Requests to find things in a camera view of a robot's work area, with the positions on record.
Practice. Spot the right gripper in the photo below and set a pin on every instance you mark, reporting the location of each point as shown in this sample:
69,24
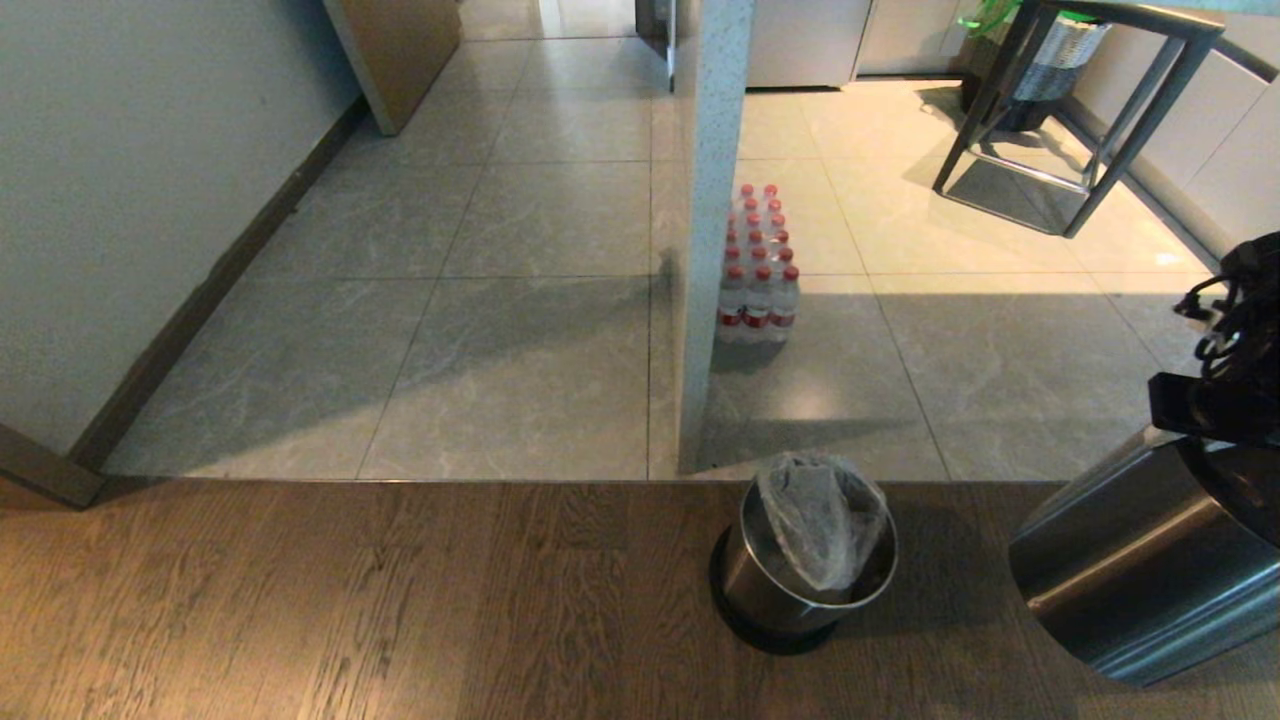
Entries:
1218,408

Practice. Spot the large steel bin shell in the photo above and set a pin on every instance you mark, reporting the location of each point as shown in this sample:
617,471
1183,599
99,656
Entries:
1130,570

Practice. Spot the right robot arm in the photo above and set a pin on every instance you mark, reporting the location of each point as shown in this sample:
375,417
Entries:
1256,266

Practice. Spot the clear plastic trash bag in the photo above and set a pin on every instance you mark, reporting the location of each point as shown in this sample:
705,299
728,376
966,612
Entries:
822,520

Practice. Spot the small steel bin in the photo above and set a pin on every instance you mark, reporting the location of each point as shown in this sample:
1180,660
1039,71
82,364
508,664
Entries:
760,580

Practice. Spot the green plant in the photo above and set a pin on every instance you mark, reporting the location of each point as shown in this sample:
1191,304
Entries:
990,15

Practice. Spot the water bottle pack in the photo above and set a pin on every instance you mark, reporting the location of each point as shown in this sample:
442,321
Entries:
757,300

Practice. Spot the grey cabinet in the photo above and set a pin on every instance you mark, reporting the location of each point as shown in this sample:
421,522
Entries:
805,40
912,35

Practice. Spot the dark glass door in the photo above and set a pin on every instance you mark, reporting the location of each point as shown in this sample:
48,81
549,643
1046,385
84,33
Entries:
655,30

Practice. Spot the wooden door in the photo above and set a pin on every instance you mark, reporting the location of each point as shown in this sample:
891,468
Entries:
405,50

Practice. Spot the dark metal frame stool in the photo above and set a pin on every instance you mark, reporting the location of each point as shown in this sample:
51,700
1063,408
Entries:
1168,72

